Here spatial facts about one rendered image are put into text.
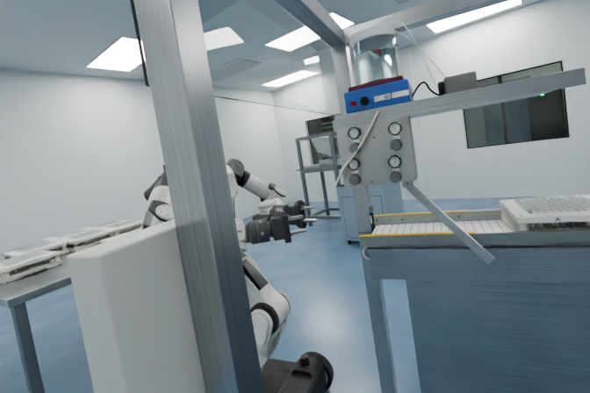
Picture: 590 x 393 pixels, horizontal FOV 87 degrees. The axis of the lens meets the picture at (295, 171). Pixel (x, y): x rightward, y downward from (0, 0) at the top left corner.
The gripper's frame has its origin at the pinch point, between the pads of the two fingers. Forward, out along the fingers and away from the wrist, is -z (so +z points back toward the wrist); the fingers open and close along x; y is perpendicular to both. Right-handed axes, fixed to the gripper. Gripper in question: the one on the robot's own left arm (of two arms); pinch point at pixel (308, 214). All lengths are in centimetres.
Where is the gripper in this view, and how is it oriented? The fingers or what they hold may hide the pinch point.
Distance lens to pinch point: 134.8
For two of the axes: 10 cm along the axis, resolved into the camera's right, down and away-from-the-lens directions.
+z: -8.3, 0.9, 5.5
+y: -5.3, 1.4, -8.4
